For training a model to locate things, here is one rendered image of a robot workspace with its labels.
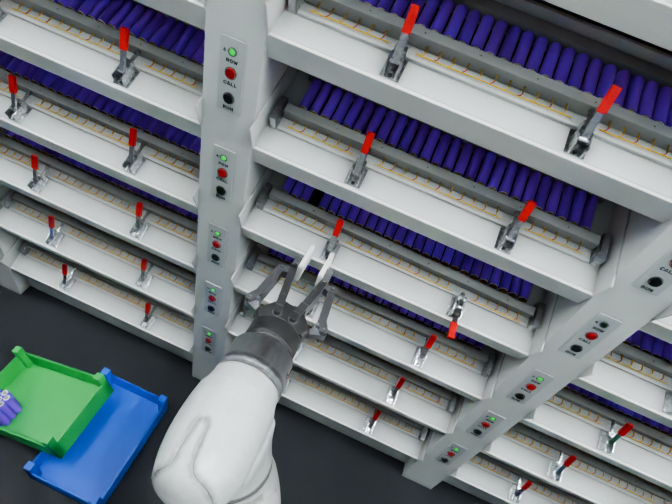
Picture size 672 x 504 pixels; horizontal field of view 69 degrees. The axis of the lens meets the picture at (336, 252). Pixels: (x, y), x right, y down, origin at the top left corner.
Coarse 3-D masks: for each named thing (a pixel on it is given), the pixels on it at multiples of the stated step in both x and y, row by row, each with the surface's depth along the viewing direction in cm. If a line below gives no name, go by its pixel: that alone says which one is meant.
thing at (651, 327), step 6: (666, 312) 75; (654, 318) 77; (660, 318) 76; (666, 318) 78; (648, 324) 79; (654, 324) 78; (660, 324) 78; (666, 324) 78; (642, 330) 81; (648, 330) 80; (654, 330) 80; (660, 330) 79; (666, 330) 78; (654, 336) 81; (660, 336) 81; (666, 336) 80
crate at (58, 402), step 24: (24, 360) 138; (48, 360) 136; (0, 384) 134; (24, 384) 136; (48, 384) 136; (72, 384) 136; (96, 384) 134; (24, 408) 131; (48, 408) 130; (72, 408) 130; (96, 408) 129; (0, 432) 124; (24, 432) 126; (48, 432) 125; (72, 432) 122
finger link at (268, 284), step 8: (280, 264) 78; (272, 272) 76; (280, 272) 77; (264, 280) 75; (272, 280) 75; (264, 288) 74; (272, 288) 77; (248, 296) 71; (256, 296) 72; (264, 296) 75
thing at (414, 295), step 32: (256, 192) 96; (256, 224) 97; (288, 224) 98; (320, 224) 98; (352, 256) 97; (384, 256) 97; (384, 288) 95; (416, 288) 95; (448, 288) 96; (448, 320) 94; (480, 320) 94; (544, 320) 92; (512, 352) 95
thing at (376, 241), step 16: (272, 192) 97; (304, 208) 97; (352, 224) 96; (352, 240) 96; (368, 240) 96; (384, 240) 96; (400, 256) 96; (416, 256) 95; (432, 272) 96; (448, 272) 95; (464, 288) 96; (480, 288) 94; (480, 304) 95; (512, 304) 93; (528, 304) 94
